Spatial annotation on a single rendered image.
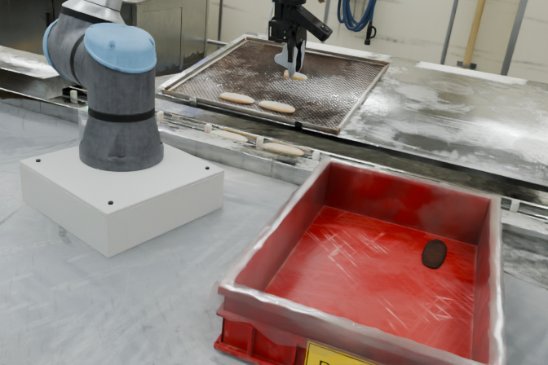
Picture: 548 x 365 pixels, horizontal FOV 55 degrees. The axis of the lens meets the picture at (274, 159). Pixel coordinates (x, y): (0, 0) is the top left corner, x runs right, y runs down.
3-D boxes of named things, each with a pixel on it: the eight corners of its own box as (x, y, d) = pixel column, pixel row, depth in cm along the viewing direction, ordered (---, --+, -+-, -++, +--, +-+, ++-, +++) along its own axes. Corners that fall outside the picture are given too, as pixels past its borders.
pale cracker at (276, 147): (259, 148, 122) (260, 143, 121) (265, 143, 125) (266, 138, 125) (300, 157, 119) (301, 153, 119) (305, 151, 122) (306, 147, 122)
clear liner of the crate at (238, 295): (200, 351, 64) (204, 284, 60) (316, 197, 106) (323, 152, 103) (489, 460, 54) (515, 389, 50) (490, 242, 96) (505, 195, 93)
